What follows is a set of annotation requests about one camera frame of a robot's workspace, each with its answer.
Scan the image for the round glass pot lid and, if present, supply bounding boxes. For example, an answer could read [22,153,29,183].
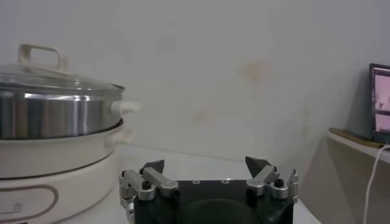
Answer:
[0,43,126,94]

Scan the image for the perforated stainless steel steamer basket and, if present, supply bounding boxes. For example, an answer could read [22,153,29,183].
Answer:
[0,88,126,141]

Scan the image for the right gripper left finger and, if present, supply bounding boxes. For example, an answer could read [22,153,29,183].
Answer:
[118,159,180,224]

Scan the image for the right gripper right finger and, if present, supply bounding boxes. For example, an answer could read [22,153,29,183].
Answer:
[244,156,300,205]

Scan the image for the white charging cable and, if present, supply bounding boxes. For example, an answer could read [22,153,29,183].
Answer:
[362,144,390,224]

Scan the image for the white side table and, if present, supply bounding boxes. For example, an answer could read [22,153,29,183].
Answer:
[300,127,390,224]

